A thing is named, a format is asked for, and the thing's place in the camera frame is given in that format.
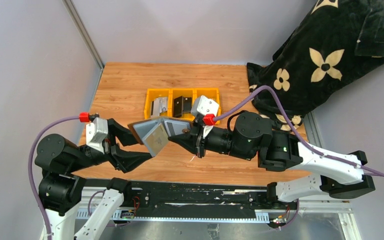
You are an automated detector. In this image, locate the brown leather card holder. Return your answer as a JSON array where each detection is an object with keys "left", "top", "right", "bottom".
[{"left": 128, "top": 116, "right": 192, "bottom": 157}]

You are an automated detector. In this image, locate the gold credit card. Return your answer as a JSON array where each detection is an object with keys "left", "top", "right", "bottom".
[{"left": 143, "top": 123, "right": 169, "bottom": 157}]

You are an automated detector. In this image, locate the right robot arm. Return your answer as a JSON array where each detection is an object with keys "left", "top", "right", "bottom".
[{"left": 168, "top": 111, "right": 376, "bottom": 203}]

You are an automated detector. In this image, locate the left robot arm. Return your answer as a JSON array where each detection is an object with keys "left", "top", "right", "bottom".
[{"left": 29, "top": 112, "right": 151, "bottom": 240}]

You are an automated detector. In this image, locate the black card in tray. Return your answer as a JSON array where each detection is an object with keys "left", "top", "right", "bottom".
[{"left": 172, "top": 96, "right": 192, "bottom": 118}]

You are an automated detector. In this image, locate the silver card in tray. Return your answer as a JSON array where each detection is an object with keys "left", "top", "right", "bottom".
[{"left": 150, "top": 96, "right": 169, "bottom": 118}]

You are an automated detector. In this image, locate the yellow compartment tray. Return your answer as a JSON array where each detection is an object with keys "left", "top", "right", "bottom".
[{"left": 143, "top": 88, "right": 221, "bottom": 121}]

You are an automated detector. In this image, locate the black floral blanket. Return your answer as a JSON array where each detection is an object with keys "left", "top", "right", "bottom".
[{"left": 246, "top": 0, "right": 384, "bottom": 132}]

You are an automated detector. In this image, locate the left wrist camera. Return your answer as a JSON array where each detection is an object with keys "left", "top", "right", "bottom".
[{"left": 85, "top": 117, "right": 109, "bottom": 154}]

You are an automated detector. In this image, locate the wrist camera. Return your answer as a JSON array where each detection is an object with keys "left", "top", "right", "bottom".
[
  {"left": 191, "top": 95, "right": 220, "bottom": 139},
  {"left": 85, "top": 117, "right": 109, "bottom": 154}
]

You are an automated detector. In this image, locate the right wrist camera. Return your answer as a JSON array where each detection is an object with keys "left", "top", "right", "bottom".
[{"left": 191, "top": 95, "right": 220, "bottom": 139}]

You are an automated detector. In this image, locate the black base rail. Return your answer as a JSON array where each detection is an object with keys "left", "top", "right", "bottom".
[{"left": 85, "top": 178, "right": 299, "bottom": 223}]

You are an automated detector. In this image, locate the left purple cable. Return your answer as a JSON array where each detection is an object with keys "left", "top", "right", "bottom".
[{"left": 28, "top": 112, "right": 91, "bottom": 240}]

